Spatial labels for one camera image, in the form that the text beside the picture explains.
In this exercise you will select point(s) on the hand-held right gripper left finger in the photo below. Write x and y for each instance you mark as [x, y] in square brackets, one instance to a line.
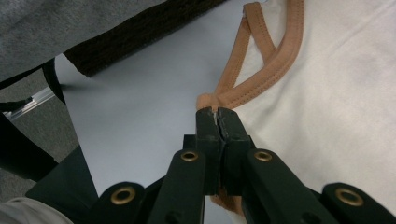
[186, 186]

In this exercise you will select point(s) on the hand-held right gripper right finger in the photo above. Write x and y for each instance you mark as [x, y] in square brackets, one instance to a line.
[264, 186]

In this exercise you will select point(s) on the cream baby bodysuit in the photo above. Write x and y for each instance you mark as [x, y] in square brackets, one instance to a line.
[327, 109]

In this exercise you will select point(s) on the brown woven basket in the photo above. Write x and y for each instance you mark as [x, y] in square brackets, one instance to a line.
[140, 37]

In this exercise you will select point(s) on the white table mat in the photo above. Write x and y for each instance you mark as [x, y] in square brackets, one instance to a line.
[140, 109]

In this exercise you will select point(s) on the aluminium floor rail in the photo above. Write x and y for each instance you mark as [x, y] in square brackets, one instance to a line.
[31, 104]

